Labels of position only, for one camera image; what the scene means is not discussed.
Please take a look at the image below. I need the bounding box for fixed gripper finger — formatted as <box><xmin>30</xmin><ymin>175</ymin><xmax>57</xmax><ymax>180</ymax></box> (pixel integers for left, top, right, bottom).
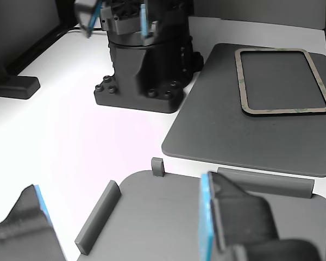
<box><xmin>199</xmin><ymin>171</ymin><xmax>324</xmax><ymax>261</ymax></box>
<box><xmin>0</xmin><ymin>184</ymin><xmax>67</xmax><ymax>261</ymax></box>

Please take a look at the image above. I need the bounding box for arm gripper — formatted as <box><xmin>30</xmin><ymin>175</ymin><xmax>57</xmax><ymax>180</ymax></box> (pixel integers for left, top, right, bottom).
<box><xmin>74</xmin><ymin>0</ymin><xmax>160</xmax><ymax>46</ymax></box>

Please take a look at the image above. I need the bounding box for tan rectangular frame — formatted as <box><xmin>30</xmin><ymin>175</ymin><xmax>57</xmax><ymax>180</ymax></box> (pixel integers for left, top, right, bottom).
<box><xmin>234</xmin><ymin>48</ymin><xmax>326</xmax><ymax>117</ymax></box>

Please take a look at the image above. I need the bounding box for black six-joint robot arm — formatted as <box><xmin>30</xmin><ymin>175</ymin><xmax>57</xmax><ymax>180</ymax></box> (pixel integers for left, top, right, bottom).
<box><xmin>93</xmin><ymin>0</ymin><xmax>204</xmax><ymax>114</ymax></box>

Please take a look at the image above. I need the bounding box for light grey holder plate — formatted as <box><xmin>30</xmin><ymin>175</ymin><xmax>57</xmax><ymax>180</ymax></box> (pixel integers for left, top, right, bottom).
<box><xmin>74</xmin><ymin>157</ymin><xmax>326</xmax><ymax>261</ymax></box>

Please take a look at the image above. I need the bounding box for dark grey rectangular mat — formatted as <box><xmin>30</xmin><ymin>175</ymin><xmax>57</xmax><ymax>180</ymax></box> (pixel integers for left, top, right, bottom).
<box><xmin>161</xmin><ymin>42</ymin><xmax>326</xmax><ymax>178</ymax></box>

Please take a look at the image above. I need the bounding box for black enclosure frame beam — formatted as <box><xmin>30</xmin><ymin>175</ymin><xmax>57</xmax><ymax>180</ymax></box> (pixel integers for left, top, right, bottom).
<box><xmin>4</xmin><ymin>12</ymin><xmax>81</xmax><ymax>78</ymax></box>

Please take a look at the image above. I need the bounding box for black bracket foot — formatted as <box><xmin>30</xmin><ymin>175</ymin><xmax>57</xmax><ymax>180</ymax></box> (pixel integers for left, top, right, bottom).
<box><xmin>0</xmin><ymin>35</ymin><xmax>41</xmax><ymax>100</ymax></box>

